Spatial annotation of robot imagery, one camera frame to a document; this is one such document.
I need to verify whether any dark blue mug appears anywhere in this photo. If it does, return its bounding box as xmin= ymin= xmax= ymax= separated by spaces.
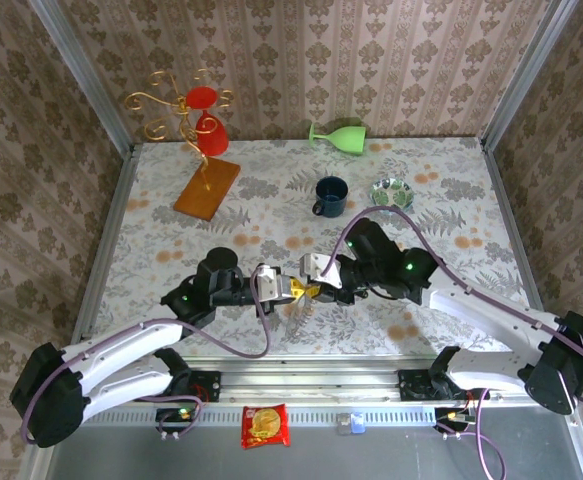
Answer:
xmin=311 ymin=175 xmax=350 ymax=219

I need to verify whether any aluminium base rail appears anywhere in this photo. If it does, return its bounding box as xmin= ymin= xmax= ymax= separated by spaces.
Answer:
xmin=48 ymin=357 xmax=580 ymax=406

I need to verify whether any perforated metal strip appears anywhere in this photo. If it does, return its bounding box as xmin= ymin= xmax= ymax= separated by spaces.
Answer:
xmin=90 ymin=404 xmax=440 ymax=427

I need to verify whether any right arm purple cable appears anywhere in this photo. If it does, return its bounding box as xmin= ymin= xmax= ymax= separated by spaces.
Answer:
xmin=320 ymin=205 xmax=583 ymax=480

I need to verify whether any small yellow object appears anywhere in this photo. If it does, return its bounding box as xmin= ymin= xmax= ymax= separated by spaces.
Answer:
xmin=283 ymin=294 xmax=317 ymax=341

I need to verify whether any aluminium frame post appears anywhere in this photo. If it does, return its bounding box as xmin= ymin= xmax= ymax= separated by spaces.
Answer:
xmin=28 ymin=0 xmax=137 ymax=151
xmin=480 ymin=0 xmax=580 ymax=146

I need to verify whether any small blue grey clip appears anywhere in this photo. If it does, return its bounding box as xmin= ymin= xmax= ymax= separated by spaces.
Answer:
xmin=337 ymin=412 xmax=366 ymax=435

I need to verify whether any red snack packet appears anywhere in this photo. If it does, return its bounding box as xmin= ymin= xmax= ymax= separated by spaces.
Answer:
xmin=241 ymin=403 xmax=291 ymax=450

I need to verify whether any small black controller board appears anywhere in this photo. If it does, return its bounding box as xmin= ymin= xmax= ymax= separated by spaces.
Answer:
xmin=434 ymin=407 xmax=476 ymax=432
xmin=155 ymin=407 xmax=201 ymax=427

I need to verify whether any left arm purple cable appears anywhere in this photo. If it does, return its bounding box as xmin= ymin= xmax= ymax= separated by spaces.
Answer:
xmin=22 ymin=267 xmax=272 ymax=446

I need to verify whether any gold wire rack wooden base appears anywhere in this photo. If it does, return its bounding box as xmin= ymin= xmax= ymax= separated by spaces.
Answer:
xmin=124 ymin=68 xmax=242 ymax=222

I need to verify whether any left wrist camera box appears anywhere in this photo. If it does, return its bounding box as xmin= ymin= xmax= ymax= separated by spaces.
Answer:
xmin=251 ymin=264 xmax=286 ymax=304

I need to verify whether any leaf pattern bowl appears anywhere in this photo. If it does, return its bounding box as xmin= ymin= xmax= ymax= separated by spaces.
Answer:
xmin=368 ymin=176 xmax=414 ymax=215

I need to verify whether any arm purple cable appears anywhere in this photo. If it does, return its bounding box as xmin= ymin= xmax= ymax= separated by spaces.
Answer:
xmin=22 ymin=267 xmax=272 ymax=446
xmin=320 ymin=205 xmax=583 ymax=480

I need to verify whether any red wine glass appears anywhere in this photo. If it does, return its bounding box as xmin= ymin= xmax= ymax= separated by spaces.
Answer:
xmin=186 ymin=85 xmax=230 ymax=154

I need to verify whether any aluminium table side rail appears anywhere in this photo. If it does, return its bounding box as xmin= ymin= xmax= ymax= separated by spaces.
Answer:
xmin=480 ymin=139 xmax=560 ymax=361
xmin=65 ymin=143 xmax=140 ymax=359

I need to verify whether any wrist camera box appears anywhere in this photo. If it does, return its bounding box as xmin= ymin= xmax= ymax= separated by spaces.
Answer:
xmin=298 ymin=252 xmax=346 ymax=292
xmin=251 ymin=264 xmax=286 ymax=304

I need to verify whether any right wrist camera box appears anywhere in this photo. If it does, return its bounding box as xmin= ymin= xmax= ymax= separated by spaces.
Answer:
xmin=298 ymin=252 xmax=346 ymax=292

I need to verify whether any green wine glass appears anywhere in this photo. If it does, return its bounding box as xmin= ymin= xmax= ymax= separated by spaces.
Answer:
xmin=307 ymin=121 xmax=368 ymax=157

